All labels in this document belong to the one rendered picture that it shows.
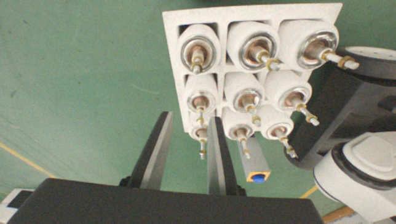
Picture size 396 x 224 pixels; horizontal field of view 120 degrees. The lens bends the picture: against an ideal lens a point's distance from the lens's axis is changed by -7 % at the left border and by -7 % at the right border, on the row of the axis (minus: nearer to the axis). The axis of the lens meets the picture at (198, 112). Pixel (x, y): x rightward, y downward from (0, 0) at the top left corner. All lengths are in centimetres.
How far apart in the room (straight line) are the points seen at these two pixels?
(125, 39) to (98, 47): 12
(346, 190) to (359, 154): 11
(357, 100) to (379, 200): 29
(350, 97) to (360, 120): 13
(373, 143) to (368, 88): 16
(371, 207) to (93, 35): 101
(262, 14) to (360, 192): 52
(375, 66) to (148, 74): 76
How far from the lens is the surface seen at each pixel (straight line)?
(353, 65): 30
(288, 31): 38
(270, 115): 45
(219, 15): 35
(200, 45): 28
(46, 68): 90
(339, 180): 57
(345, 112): 67
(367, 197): 58
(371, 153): 57
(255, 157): 55
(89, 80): 78
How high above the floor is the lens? 53
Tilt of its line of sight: 51 degrees down
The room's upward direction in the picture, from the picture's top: 177 degrees counter-clockwise
